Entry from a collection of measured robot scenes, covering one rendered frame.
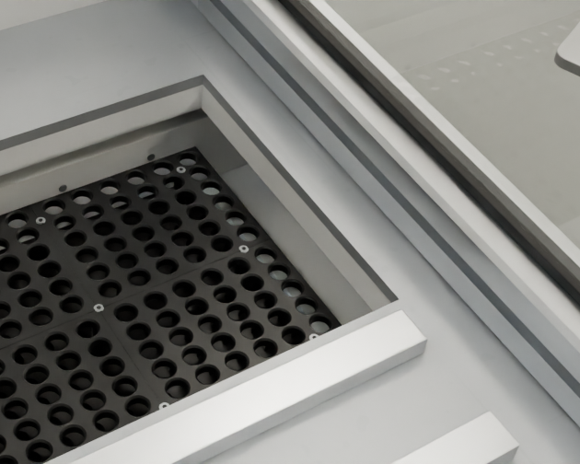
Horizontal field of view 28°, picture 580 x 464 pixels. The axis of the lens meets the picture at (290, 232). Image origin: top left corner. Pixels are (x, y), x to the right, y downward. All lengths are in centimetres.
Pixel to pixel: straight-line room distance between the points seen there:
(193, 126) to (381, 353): 26
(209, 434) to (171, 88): 25
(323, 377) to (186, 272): 14
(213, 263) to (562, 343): 21
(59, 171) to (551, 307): 32
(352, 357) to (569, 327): 10
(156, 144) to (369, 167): 17
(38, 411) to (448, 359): 21
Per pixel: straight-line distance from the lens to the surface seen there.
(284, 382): 54
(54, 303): 64
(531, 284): 56
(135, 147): 74
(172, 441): 52
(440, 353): 58
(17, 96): 69
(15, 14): 74
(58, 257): 66
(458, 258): 60
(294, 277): 66
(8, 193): 72
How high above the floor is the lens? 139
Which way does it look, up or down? 47 degrees down
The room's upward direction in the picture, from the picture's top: 9 degrees clockwise
